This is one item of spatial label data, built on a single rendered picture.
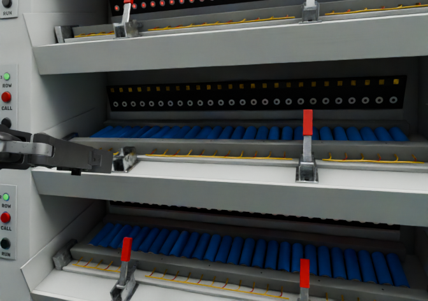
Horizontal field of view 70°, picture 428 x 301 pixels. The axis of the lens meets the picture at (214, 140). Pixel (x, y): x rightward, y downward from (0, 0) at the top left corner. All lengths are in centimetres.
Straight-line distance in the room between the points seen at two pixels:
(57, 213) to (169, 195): 25
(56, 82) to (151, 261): 35
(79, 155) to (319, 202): 28
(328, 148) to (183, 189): 21
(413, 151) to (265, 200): 20
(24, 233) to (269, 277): 39
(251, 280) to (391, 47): 37
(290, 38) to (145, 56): 21
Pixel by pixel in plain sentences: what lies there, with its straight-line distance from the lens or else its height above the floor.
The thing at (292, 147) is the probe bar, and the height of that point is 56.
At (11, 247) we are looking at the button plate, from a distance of 63.
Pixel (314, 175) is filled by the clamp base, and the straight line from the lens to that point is 40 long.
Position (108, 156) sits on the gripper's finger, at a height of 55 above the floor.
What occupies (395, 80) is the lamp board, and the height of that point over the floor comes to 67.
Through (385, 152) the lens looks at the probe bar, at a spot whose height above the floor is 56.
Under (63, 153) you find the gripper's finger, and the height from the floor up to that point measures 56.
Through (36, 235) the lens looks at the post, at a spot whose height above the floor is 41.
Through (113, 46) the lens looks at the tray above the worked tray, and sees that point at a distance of 50.
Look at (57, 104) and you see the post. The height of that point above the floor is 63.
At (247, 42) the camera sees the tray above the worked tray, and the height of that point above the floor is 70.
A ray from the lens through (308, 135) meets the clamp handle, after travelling 41.
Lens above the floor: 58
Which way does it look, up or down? 1 degrees down
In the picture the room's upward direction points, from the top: 1 degrees clockwise
